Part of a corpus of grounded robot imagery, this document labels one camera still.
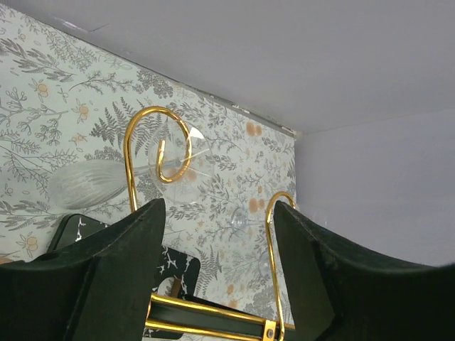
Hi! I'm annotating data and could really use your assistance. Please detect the floral table mat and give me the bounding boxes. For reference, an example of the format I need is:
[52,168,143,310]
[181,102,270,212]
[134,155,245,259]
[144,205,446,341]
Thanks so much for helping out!
[0,3,298,324]

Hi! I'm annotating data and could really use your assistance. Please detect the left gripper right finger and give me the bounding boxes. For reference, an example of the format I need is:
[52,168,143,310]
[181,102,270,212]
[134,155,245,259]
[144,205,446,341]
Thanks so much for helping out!
[274,202,454,340]

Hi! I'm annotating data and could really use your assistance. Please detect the gold black wine glass rack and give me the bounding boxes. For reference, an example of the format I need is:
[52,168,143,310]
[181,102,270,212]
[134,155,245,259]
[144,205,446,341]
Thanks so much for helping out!
[123,106,294,340]

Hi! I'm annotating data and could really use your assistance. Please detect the clear wine glass back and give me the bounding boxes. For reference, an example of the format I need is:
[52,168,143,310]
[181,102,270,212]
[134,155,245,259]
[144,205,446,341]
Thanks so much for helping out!
[230,207,271,281]

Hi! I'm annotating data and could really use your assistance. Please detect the ribbed champagne flute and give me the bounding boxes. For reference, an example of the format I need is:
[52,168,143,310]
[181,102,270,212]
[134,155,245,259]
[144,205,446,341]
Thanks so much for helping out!
[47,121,214,210]

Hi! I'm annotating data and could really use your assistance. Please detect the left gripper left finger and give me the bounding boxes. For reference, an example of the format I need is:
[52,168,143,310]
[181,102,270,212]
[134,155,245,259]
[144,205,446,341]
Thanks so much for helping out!
[1,199,166,340]

